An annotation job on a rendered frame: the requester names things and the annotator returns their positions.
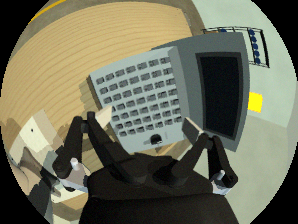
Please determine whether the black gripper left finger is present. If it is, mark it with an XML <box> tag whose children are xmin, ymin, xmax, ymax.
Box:
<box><xmin>52</xmin><ymin>105</ymin><xmax>148</xmax><ymax>193</ymax></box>

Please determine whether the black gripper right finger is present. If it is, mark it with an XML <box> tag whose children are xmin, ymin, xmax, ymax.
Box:
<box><xmin>168</xmin><ymin>117</ymin><xmax>238</xmax><ymax>196</ymax></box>

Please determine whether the dark grey cabinet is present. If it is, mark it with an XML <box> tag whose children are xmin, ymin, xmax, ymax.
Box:
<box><xmin>89</xmin><ymin>32</ymin><xmax>262</xmax><ymax>153</ymax></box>

